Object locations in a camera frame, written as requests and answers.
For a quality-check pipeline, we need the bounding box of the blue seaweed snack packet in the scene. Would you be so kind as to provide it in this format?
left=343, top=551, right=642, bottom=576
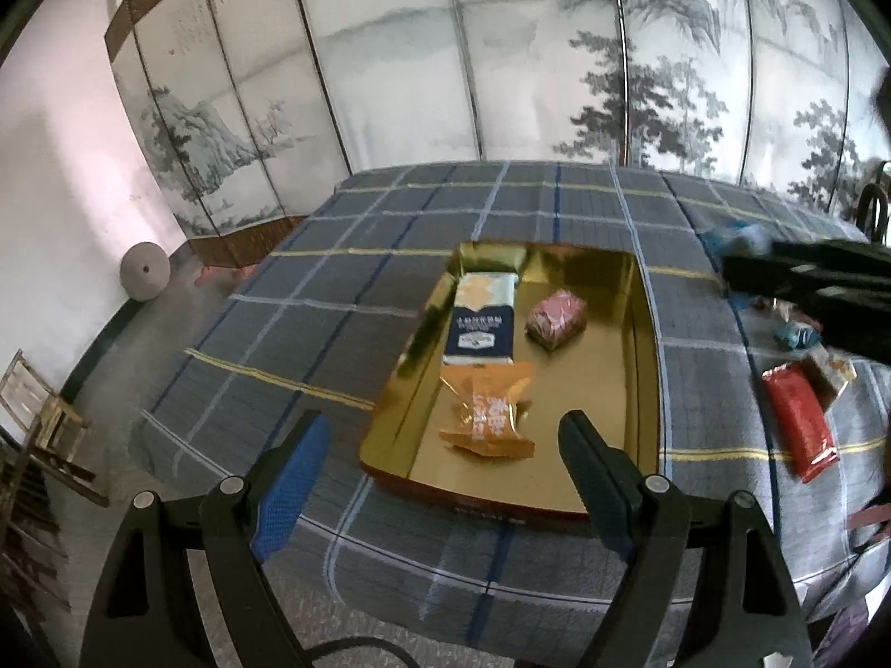
left=701, top=220, right=773, bottom=270

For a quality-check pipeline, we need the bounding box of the red snack packet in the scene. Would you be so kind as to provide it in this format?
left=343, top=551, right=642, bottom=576
left=761, top=362, right=838, bottom=484

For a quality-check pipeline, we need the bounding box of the orange snack packet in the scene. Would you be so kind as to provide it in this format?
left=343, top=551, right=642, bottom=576
left=438, top=362, right=535, bottom=460

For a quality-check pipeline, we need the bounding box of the pink patterned snack packet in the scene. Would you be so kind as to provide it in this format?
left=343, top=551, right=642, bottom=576
left=526, top=289, right=586, bottom=351

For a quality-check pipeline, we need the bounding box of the teal wrapped candy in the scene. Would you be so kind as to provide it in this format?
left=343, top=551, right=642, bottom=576
left=773, top=321, right=821, bottom=351

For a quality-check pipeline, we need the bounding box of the yellow cake snack packet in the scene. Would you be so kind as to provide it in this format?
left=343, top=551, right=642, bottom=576
left=802, top=345, right=856, bottom=412

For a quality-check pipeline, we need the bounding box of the dark wooden chair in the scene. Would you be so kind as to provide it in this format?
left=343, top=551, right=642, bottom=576
left=855, top=160, right=889, bottom=244

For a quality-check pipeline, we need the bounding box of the grey plaid tablecloth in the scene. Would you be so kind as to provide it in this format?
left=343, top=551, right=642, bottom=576
left=136, top=161, right=889, bottom=666

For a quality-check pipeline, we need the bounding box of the gold snack tray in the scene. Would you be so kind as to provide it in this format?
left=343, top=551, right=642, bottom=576
left=359, top=242, right=662, bottom=523

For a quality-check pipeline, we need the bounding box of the blue white snack packet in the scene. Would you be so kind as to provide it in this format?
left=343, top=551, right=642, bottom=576
left=443, top=272, right=518, bottom=365

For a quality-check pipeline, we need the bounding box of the wooden chair on left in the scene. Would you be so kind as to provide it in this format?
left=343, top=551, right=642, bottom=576
left=2, top=350, right=109, bottom=508

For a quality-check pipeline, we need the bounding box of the round grey stone disc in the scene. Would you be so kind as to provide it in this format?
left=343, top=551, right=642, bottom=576
left=119, top=242, right=170, bottom=303

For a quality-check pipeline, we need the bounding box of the painted folding screen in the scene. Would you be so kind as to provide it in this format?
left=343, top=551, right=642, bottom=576
left=104, top=0, right=889, bottom=267

